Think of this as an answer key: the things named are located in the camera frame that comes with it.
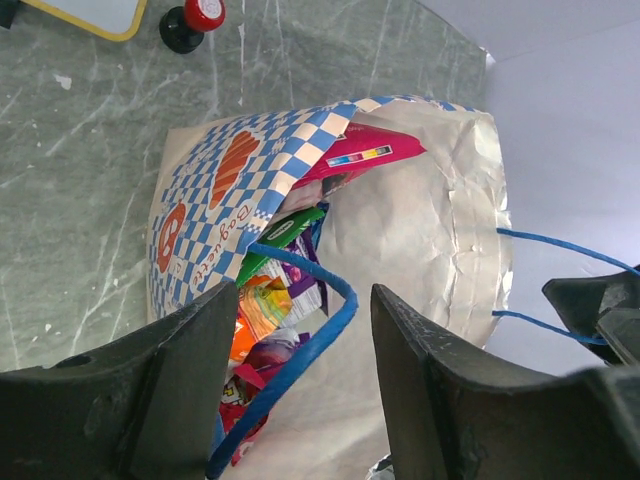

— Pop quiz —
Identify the purple snack packet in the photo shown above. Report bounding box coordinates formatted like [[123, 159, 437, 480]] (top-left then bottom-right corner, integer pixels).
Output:
[[249, 234, 331, 371]]

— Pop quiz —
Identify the green snack packet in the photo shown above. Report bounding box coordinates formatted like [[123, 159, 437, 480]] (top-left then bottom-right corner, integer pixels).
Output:
[[236, 207, 325, 287]]

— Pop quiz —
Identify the small yellow-framed whiteboard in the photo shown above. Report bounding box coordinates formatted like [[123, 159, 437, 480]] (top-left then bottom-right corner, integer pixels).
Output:
[[1, 0, 147, 42]]

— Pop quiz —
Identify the blue checkered paper bag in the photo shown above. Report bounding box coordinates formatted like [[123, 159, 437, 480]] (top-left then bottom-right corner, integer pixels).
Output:
[[147, 97, 511, 479]]

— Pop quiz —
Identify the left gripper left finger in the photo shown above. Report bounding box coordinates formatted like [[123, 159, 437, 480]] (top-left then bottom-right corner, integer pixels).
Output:
[[1, 282, 238, 479]]

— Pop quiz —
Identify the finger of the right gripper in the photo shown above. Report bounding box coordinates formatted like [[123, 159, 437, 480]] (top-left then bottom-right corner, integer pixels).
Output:
[[542, 271, 639, 365]]

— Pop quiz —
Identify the orange snack packet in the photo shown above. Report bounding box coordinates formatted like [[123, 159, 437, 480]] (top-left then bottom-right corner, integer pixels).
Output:
[[229, 275, 293, 363]]

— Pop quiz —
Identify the red pink snack packet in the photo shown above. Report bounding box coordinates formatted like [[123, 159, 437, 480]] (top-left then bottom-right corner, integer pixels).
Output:
[[280, 122, 426, 213]]

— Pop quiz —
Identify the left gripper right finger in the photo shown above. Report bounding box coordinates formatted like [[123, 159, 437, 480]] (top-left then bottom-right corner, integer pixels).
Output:
[[371, 284, 639, 479]]

